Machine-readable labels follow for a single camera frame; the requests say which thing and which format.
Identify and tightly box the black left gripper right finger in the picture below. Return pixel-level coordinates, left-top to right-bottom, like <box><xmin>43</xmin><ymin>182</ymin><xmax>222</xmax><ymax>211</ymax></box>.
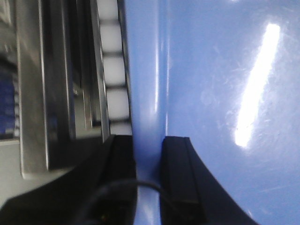
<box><xmin>160</xmin><ymin>136</ymin><xmax>256</xmax><ymax>225</ymax></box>

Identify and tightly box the blue plastic tray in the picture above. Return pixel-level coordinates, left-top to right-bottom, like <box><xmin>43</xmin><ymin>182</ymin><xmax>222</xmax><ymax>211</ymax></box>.
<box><xmin>125</xmin><ymin>0</ymin><xmax>300</xmax><ymax>225</ymax></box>

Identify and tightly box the stainless steel shelf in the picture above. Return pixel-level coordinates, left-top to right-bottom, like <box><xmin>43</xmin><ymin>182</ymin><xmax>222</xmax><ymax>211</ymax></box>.
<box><xmin>0</xmin><ymin>0</ymin><xmax>132</xmax><ymax>180</ymax></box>

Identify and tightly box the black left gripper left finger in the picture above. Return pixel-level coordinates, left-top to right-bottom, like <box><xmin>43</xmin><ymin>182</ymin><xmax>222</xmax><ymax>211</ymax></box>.
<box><xmin>0</xmin><ymin>135</ymin><xmax>137</xmax><ymax>225</ymax></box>

